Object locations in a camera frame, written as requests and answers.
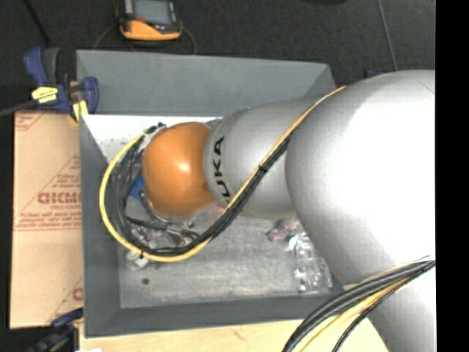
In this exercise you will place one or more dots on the clear plastic bottle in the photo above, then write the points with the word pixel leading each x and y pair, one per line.
pixel 134 260

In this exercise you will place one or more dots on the grey metal bin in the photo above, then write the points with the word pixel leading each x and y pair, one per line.
pixel 227 270

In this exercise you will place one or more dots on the blue block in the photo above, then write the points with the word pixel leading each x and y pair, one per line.
pixel 137 188

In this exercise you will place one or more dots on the brown cardboard board red print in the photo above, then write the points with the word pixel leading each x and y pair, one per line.
pixel 44 255

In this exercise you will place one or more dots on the clear crinkled plastic packet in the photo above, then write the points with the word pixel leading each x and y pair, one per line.
pixel 309 266

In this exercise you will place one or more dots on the purple and pink packet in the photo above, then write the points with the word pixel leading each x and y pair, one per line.
pixel 282 230

